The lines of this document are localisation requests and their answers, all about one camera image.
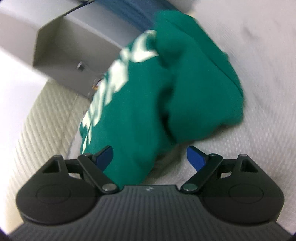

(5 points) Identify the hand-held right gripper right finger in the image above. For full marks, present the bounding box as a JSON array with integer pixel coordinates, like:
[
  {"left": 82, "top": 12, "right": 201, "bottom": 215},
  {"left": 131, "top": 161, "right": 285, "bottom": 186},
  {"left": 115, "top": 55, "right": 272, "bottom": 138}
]
[{"left": 181, "top": 146, "right": 258, "bottom": 194}]

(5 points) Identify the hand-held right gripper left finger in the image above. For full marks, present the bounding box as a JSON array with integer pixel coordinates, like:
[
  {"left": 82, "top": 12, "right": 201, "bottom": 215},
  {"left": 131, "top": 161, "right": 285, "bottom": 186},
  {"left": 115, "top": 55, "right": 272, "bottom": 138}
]
[{"left": 42, "top": 146, "right": 117, "bottom": 194}]

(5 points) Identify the green hoodie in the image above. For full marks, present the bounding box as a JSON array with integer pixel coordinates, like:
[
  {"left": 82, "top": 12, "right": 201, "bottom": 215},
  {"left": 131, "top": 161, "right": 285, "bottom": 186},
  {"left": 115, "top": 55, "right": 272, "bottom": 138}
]
[{"left": 79, "top": 10, "right": 245, "bottom": 184}]

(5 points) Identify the cream quilted headboard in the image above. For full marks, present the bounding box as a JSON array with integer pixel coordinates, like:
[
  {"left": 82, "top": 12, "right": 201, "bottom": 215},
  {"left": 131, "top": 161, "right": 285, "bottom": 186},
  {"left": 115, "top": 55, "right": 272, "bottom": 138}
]
[{"left": 0, "top": 81, "right": 93, "bottom": 232}]

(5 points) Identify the grey bed sheet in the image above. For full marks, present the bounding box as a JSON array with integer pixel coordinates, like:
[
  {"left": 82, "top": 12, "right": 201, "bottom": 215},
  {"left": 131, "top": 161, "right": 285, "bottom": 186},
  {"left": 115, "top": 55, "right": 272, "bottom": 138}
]
[{"left": 69, "top": 0, "right": 296, "bottom": 232}]

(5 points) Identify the blue curtain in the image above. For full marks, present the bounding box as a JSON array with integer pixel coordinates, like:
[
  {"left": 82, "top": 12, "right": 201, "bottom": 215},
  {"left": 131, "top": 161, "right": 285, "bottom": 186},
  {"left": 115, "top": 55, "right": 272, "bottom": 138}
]
[{"left": 92, "top": 0, "right": 172, "bottom": 31}]

